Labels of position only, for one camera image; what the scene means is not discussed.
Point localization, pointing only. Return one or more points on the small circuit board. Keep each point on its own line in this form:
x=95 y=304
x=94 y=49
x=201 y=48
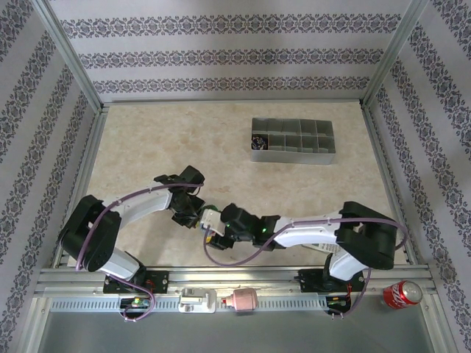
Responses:
x=338 y=302
x=135 y=302

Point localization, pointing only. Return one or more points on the grey divided organizer box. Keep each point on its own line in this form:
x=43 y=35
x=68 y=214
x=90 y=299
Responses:
x=294 y=158

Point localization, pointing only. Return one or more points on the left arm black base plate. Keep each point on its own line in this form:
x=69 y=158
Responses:
x=162 y=281

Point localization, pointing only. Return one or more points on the red soda can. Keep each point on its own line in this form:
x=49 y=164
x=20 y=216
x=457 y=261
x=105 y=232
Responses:
x=402 y=295

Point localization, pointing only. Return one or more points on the white plastic bracket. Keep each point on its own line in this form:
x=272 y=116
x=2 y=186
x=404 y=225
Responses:
x=197 y=299

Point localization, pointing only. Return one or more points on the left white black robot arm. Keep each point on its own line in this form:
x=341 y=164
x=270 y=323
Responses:
x=147 y=202

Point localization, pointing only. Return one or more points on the aluminium mounting rail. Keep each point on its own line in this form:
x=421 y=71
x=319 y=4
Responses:
x=239 y=274

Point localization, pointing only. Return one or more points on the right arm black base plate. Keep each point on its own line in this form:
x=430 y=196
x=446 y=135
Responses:
x=309 y=279

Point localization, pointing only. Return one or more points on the aluminium frame post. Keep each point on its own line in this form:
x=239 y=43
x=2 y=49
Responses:
x=393 y=55
x=70 y=55

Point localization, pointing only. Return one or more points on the pink plastic bottle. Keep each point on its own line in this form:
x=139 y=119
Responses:
x=243 y=299

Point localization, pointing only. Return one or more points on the black white striped sock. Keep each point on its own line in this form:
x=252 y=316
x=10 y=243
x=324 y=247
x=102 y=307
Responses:
x=259 y=143

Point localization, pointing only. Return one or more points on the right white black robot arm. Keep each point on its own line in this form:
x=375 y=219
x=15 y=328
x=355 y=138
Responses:
x=305 y=235

